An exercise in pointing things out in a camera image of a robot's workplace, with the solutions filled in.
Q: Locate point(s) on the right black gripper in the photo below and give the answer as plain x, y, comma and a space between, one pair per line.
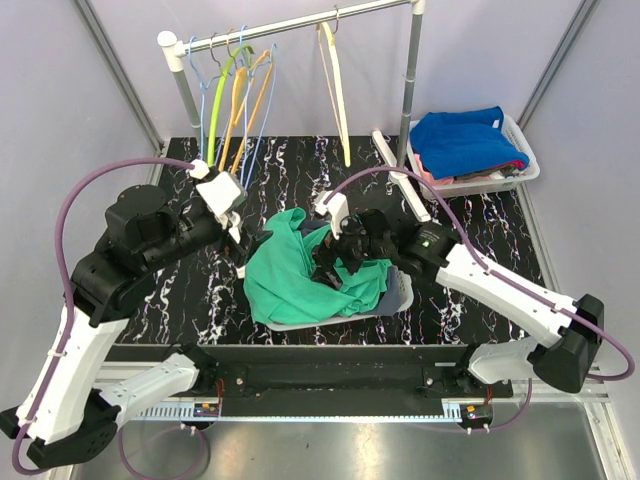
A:
350, 265

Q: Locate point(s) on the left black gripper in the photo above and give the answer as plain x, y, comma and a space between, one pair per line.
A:
233, 247

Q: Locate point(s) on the green t-shirt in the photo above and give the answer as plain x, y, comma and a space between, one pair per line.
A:
295, 280

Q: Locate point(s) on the cream curved wooden hanger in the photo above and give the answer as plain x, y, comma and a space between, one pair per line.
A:
326, 38

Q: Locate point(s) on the lime green hanger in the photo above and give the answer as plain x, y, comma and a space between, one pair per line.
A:
241, 53

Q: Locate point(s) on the dark navy tank top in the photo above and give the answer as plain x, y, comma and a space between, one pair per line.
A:
374, 290

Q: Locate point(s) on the light blue wire hanger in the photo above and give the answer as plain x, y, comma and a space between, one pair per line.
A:
203, 87

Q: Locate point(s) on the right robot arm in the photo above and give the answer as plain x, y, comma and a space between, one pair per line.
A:
563, 334

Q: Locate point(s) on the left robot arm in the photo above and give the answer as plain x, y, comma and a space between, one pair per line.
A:
67, 419

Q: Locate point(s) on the large white perforated basket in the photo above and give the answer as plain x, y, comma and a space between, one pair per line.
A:
400, 295

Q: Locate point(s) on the folded blue clothes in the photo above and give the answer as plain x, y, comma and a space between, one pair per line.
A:
453, 145

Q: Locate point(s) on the small white laundry basket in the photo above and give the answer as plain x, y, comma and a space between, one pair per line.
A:
482, 182

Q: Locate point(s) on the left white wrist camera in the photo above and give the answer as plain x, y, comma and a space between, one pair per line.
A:
220, 190

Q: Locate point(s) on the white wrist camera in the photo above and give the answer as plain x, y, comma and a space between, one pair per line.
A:
220, 190
332, 207

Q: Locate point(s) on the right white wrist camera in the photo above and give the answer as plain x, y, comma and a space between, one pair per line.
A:
332, 207

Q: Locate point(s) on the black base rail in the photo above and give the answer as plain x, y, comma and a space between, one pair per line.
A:
351, 383

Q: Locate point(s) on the white clothes rack frame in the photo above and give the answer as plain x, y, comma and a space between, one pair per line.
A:
299, 153

